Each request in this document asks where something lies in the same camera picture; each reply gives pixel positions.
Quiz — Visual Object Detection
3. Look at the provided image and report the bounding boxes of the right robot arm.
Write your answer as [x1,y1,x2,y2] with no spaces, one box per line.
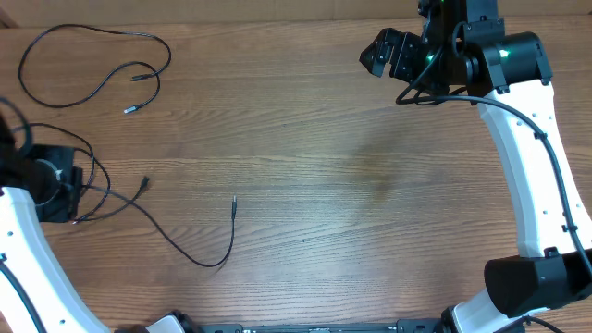
[359,0,591,333]

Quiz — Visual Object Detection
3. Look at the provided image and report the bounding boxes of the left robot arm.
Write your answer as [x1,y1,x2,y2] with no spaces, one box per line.
[1,99,109,332]

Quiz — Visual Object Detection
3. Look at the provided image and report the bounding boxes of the cardboard backdrop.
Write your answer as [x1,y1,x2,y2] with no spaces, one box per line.
[0,0,592,29]

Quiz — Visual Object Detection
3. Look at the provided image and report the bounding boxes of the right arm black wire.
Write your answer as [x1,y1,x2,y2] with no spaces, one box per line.
[395,20,592,333]

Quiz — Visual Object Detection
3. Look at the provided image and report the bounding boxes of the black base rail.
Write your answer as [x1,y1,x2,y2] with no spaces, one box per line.
[115,317,454,333]

